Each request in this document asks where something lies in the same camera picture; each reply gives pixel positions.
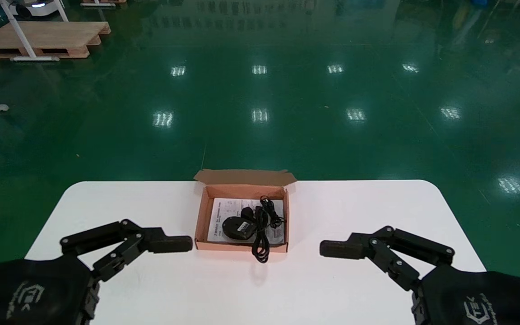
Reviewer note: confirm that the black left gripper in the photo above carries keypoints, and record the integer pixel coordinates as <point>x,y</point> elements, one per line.
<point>25,293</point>

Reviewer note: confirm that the white printed instruction sheet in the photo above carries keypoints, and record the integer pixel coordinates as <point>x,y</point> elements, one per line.
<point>217,216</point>

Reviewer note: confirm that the white table frame legs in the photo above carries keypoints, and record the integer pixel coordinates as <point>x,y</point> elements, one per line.
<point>20,31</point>

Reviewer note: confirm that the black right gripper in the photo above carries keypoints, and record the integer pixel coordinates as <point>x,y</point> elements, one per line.
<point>481,298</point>

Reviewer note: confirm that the wooden pallet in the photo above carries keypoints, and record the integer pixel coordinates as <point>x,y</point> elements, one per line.
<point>48,36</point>
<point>104,2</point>

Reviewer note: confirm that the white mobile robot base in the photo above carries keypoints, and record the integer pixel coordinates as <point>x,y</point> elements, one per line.
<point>39,5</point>

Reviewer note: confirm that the brown cardboard storage box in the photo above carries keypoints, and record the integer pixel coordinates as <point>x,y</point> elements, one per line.
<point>242,247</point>

